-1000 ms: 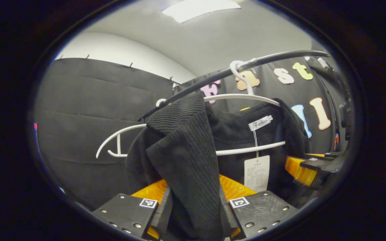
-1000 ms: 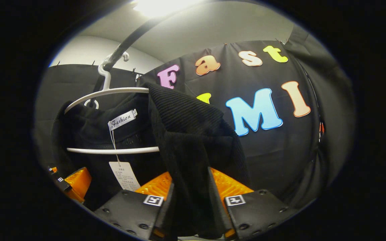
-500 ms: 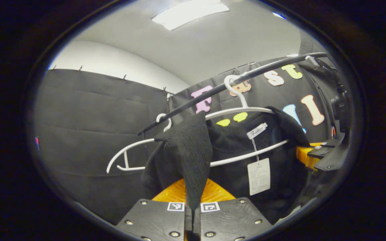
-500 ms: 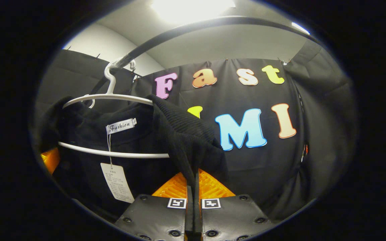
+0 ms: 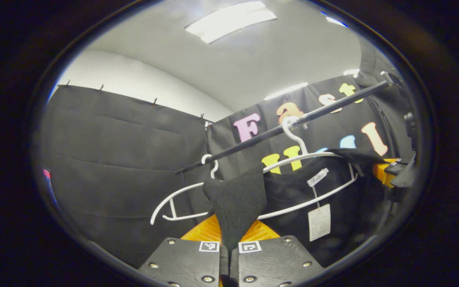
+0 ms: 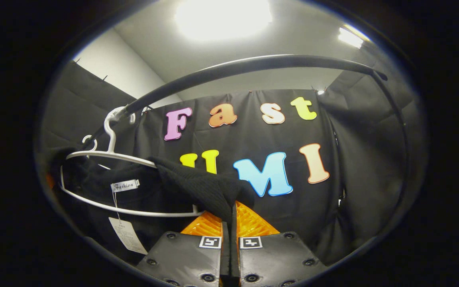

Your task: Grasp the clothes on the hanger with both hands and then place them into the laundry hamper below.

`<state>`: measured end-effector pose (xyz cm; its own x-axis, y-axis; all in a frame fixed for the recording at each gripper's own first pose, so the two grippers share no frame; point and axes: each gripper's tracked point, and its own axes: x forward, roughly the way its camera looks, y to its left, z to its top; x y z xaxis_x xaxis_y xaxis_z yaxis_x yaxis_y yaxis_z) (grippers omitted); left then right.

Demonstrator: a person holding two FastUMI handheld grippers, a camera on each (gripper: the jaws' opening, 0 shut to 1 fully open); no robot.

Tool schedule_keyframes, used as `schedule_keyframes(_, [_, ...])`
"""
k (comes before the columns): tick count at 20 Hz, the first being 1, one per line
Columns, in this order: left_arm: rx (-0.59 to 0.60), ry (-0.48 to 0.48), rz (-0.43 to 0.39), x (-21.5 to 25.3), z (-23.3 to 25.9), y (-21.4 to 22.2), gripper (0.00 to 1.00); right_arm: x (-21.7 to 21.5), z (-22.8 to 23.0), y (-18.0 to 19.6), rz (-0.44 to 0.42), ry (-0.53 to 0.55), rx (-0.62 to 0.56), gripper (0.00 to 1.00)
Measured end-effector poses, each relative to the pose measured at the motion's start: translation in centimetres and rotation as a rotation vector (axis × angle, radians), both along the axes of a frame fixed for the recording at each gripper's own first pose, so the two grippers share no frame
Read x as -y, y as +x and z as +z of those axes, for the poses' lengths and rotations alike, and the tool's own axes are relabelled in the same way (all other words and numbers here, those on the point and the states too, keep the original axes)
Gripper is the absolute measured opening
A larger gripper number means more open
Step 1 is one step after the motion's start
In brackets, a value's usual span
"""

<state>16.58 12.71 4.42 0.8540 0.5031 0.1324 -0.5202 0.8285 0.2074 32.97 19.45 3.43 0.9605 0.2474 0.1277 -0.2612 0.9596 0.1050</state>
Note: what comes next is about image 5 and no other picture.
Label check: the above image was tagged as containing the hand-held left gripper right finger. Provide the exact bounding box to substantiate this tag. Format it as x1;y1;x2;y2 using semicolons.
229;219;326;287

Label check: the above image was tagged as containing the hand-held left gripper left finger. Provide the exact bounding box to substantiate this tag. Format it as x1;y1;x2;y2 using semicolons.
137;214;223;287

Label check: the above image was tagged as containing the white paper garment tag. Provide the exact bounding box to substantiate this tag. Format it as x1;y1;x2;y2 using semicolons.
308;187;332;242

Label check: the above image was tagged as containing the black garment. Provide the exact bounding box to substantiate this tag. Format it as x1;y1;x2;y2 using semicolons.
202;147;391;268

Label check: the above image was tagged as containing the black metal clothes rack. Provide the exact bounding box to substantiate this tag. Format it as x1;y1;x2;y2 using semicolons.
175;72;403;175

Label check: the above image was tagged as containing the black backdrop cloth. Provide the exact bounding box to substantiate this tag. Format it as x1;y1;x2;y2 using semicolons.
355;38;409;120
34;84;215;270
206;74;398;224

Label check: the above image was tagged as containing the large ceiling light panel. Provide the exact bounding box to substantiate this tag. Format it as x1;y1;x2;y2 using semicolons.
184;1;278;45

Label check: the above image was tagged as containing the white wire clothes hanger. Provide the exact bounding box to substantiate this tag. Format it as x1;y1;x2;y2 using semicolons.
150;154;220;226
257;116;360;221

